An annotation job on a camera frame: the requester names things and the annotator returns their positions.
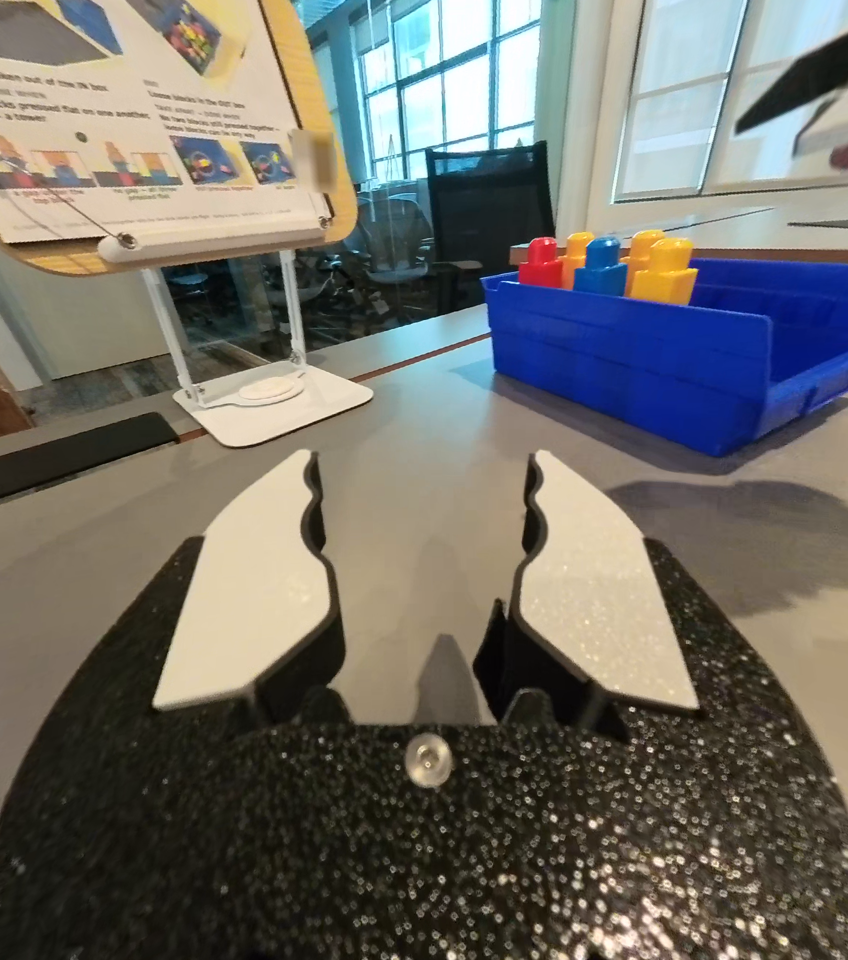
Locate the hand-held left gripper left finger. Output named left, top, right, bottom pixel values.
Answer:
left=152, top=448, right=348, bottom=727

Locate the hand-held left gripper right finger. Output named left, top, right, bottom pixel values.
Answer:
left=471, top=448, right=701, bottom=727

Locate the blue plastic bin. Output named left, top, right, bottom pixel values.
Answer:
left=480, top=257, right=848, bottom=459

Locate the blue mega block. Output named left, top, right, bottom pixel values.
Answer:
left=572, top=234, right=629, bottom=296

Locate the red mega block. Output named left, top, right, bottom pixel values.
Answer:
left=517, top=236, right=566, bottom=290

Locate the white framed window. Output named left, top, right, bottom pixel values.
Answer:
left=611, top=0, right=848, bottom=204

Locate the grey mesh office chair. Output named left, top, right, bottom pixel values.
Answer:
left=349, top=187, right=432, bottom=301

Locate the black office chair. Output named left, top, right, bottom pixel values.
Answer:
left=424, top=140, right=556, bottom=301

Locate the large grid window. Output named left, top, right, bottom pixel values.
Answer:
left=304, top=0, right=545, bottom=189

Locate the printed instruction sheet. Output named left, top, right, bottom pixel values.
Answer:
left=0, top=0, right=335, bottom=245

